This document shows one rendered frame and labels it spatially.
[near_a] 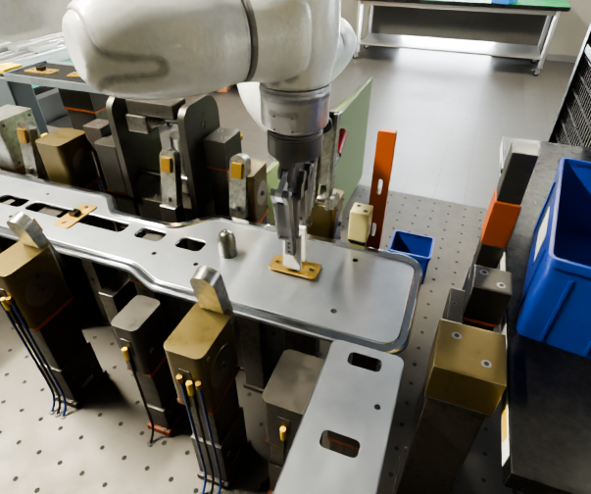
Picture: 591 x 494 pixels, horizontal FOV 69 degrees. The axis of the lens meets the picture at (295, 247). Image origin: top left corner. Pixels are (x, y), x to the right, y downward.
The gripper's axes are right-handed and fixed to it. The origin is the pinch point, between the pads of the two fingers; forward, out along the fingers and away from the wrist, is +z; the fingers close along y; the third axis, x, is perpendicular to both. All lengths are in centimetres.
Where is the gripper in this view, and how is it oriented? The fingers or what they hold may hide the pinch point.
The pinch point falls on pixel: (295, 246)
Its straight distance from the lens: 69.3
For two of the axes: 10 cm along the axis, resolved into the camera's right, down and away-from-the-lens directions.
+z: 0.0, 8.0, 6.1
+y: -3.5, 5.7, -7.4
